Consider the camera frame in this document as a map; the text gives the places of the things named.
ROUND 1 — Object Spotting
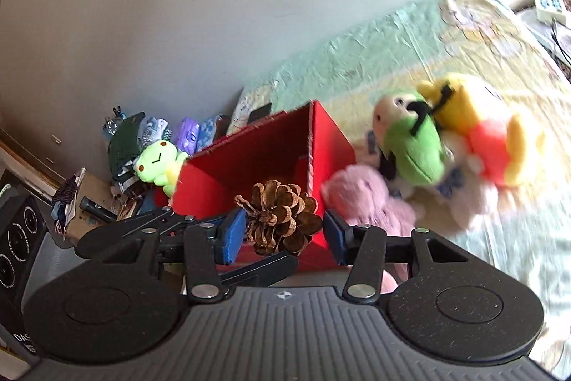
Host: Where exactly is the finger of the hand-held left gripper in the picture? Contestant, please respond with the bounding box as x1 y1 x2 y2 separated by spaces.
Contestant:
218 252 299 288
76 206 193 261

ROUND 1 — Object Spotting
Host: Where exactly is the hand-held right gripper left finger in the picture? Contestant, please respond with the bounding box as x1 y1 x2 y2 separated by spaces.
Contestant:
102 209 249 304

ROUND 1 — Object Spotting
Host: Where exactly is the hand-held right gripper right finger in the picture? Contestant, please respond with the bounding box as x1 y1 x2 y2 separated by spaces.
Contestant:
323 209 470 304

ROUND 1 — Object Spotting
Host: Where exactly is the brown pine cone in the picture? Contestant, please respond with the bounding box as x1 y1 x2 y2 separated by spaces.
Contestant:
234 180 323 257

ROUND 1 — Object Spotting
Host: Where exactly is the red cardboard box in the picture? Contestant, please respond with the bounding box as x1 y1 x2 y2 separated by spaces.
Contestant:
172 100 358 275

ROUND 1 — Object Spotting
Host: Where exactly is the pink plush toy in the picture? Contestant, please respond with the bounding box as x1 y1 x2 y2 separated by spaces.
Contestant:
321 164 418 292

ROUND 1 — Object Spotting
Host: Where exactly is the wooden desk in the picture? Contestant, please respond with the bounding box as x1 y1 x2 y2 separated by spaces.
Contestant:
60 171 135 241

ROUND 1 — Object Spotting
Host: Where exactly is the light green frog plush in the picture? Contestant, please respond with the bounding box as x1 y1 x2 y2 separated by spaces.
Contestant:
133 140 190 198

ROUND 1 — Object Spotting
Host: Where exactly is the pile of folded clothes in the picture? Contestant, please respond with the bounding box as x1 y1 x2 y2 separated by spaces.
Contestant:
107 111 148 194

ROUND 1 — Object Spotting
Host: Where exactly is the blue white patterned cloth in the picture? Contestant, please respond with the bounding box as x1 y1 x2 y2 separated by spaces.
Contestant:
138 115 230 154

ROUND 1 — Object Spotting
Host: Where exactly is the purple plush toy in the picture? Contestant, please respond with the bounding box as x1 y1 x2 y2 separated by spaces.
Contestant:
174 117 200 155

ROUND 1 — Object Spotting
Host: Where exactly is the green white-faced plush toy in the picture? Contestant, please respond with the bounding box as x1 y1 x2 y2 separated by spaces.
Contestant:
372 93 451 186

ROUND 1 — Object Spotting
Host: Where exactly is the printed bed sheet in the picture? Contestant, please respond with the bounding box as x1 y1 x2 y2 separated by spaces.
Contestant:
241 0 571 366

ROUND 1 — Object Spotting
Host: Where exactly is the yellow plush toy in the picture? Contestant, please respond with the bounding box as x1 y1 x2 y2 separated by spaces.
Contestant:
417 73 547 189

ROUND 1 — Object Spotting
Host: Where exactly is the white power strip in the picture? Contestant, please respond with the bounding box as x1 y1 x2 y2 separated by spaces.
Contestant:
533 0 569 25

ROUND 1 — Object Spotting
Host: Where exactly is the black cable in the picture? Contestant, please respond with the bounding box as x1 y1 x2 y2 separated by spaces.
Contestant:
550 19 571 65

